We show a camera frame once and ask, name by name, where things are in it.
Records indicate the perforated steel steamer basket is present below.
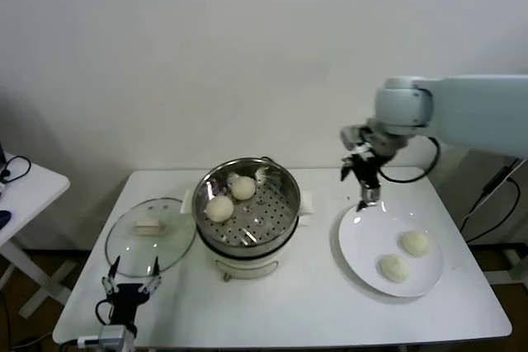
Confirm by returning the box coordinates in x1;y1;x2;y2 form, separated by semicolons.
181;157;314;257

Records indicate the round glass pot lid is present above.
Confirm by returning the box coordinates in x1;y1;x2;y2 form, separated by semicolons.
105;198;198;279

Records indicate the cream electric cooking pot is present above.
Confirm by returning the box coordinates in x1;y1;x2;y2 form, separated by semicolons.
196;214;310;283

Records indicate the white steamed baozi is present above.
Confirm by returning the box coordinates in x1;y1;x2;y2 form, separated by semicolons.
398;230;432;257
377;253;412;284
229;176;257;201
205;195;235;223

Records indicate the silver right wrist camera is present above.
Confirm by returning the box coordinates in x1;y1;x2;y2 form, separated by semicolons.
340;124;375;155

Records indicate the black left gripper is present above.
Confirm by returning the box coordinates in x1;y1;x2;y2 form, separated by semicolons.
101;256;163;326

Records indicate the black power adapter cable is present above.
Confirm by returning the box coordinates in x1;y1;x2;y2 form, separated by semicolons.
460;157;523;246

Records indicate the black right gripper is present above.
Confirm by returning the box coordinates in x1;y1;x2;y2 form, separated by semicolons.
340;153;383;213

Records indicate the white desk leg base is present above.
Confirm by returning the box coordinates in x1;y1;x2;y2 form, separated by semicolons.
505;249;528;285

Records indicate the white side table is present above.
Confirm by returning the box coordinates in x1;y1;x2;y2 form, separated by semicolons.
0;153;79;320

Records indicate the black looped cable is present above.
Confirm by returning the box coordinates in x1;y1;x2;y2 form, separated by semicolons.
0;156;33;184

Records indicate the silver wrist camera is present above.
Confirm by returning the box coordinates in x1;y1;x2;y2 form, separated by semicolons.
77;324;137;350
340;124;375;155

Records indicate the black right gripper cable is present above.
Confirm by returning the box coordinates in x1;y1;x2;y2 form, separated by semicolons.
377;136;441;183

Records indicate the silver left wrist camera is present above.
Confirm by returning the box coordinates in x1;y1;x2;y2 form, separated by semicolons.
77;324;137;350

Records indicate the large white round plate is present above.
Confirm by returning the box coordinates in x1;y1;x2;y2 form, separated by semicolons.
331;201;446;299

